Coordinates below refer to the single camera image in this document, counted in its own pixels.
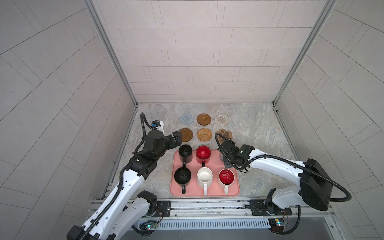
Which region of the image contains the dark wooden round coaster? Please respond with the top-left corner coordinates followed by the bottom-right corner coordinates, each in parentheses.
top-left (180, 128), bottom-right (193, 143)

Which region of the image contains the blue-grey woven round coaster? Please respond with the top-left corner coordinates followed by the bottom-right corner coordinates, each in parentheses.
top-left (180, 113), bottom-right (194, 125)

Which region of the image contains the cork paw print coaster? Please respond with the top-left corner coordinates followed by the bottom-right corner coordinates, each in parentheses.
top-left (216, 129), bottom-right (233, 144)

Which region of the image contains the woven rattan round coaster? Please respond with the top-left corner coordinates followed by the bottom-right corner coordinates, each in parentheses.
top-left (197, 128), bottom-right (213, 142)

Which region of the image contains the black mug red inside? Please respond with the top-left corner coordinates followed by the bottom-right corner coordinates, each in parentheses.
top-left (196, 145), bottom-right (212, 167)

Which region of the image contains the multicolour woven round coaster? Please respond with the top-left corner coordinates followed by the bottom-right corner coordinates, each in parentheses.
top-left (215, 115), bottom-right (229, 126)

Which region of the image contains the blue mug yellow inside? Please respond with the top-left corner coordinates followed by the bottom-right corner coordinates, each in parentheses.
top-left (219, 153), bottom-right (225, 162)

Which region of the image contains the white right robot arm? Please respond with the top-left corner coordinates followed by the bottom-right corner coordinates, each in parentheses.
top-left (218, 140), bottom-right (336, 214)

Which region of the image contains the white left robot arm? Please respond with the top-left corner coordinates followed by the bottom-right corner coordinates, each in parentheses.
top-left (67, 130), bottom-right (182, 240)

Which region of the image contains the pink tray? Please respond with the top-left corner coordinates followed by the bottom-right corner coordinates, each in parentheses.
top-left (170, 149), bottom-right (241, 197)

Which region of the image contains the white mug red inside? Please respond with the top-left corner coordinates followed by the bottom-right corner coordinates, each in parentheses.
top-left (218, 169), bottom-right (235, 195)

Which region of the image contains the black mug front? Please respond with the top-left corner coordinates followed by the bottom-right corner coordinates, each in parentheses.
top-left (174, 167), bottom-right (192, 195)

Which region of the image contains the right circuit board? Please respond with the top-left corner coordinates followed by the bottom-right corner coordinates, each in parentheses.
top-left (268, 218), bottom-right (289, 233)

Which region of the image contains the circuit board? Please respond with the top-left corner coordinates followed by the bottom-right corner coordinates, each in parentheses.
top-left (268, 218), bottom-right (289, 233)
top-left (140, 221), bottom-right (159, 231)

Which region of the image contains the left circuit board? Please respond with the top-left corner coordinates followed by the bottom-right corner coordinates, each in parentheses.
top-left (140, 221), bottom-right (159, 231)

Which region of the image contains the metal corner profile left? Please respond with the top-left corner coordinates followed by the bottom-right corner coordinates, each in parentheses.
top-left (83, 0), bottom-right (138, 108)

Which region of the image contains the metal corner profile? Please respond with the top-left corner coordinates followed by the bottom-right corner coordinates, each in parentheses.
top-left (272, 0), bottom-right (337, 107)
top-left (83, 0), bottom-right (138, 108)

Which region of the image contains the metal corner profile right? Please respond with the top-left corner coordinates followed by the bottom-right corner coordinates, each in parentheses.
top-left (272, 0), bottom-right (337, 107)

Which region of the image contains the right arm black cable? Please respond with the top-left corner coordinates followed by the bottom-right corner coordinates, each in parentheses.
top-left (214, 132), bottom-right (352, 235)

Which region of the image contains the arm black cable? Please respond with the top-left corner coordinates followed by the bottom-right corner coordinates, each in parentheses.
top-left (214, 132), bottom-right (352, 235)
top-left (76, 112), bottom-right (157, 240)

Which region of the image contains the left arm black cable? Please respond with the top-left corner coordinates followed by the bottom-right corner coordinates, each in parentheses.
top-left (76, 112), bottom-right (157, 240)

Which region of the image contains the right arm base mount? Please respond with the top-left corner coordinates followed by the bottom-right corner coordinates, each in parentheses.
top-left (244, 188), bottom-right (292, 216)

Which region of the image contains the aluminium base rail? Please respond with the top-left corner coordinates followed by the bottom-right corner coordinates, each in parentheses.
top-left (86, 198), bottom-right (335, 232)

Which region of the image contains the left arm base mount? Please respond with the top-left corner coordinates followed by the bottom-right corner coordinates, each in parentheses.
top-left (137, 191), bottom-right (171, 218)

